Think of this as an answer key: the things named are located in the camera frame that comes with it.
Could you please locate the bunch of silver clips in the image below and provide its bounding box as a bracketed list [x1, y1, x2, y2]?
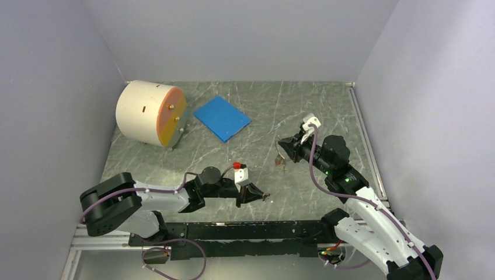
[274, 154, 286, 173]

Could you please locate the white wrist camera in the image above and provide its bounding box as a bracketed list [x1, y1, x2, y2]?
[234, 167, 250, 186]
[301, 113, 321, 144]

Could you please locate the white cylinder drum box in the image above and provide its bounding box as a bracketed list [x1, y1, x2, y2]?
[115, 80, 189, 149]

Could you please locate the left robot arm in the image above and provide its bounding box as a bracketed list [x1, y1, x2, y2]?
[79, 162, 269, 245]

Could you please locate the aluminium frame rail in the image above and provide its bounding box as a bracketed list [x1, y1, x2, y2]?
[61, 224, 153, 280]

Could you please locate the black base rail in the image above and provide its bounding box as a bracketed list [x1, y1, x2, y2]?
[128, 208, 349, 260]

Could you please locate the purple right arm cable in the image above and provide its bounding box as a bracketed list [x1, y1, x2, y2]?
[307, 123, 438, 280]

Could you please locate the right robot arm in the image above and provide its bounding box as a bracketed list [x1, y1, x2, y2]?
[277, 132, 444, 279]

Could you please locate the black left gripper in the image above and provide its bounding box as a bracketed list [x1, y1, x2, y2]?
[203, 179, 266, 208]

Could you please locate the blue folded paper folder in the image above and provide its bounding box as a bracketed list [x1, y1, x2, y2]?
[193, 96, 251, 143]

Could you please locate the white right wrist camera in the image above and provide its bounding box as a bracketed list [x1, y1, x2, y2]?
[301, 113, 321, 144]

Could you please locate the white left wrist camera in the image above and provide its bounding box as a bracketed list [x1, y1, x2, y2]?
[234, 167, 250, 186]

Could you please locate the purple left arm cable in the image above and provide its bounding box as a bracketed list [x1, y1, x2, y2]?
[79, 163, 239, 225]

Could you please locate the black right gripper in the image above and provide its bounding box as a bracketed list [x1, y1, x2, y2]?
[278, 130, 333, 175]

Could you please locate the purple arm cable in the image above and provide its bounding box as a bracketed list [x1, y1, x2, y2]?
[307, 123, 438, 280]
[79, 163, 239, 225]

